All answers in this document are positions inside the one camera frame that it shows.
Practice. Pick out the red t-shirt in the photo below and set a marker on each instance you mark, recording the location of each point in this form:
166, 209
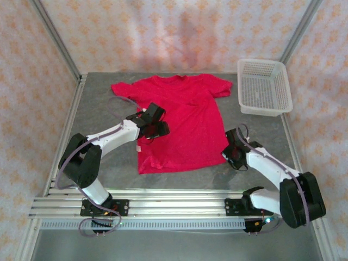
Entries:
190, 130

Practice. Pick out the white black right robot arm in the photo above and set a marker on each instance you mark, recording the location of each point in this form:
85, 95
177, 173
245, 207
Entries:
261, 163

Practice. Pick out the black base electronics box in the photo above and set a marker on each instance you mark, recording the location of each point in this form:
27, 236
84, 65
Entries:
102, 223
255, 225

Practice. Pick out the white perforated plastic basket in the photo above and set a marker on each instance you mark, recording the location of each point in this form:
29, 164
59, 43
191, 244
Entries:
261, 89

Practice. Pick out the white orange patterned curtain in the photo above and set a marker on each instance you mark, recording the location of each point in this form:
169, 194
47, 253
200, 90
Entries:
174, 32

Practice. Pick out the grey metal lower panel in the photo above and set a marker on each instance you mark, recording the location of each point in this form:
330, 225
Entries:
174, 246

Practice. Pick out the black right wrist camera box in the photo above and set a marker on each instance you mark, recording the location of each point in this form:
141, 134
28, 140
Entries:
226, 155

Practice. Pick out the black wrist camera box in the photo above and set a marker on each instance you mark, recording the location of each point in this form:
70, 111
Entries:
155, 111
226, 155

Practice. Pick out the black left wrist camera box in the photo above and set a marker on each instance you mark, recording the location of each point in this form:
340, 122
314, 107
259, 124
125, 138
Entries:
155, 111

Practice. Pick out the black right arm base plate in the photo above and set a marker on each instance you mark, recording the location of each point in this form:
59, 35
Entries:
231, 208

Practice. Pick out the aluminium table side rail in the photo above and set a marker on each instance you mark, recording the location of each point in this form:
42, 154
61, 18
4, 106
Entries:
292, 141
71, 114

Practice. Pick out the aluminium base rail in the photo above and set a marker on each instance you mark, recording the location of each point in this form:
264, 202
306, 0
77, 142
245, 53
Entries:
176, 204

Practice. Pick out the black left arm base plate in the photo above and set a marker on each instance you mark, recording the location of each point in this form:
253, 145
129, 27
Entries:
123, 208

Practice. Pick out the aluminium frame post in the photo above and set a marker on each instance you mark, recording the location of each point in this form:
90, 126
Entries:
57, 38
299, 30

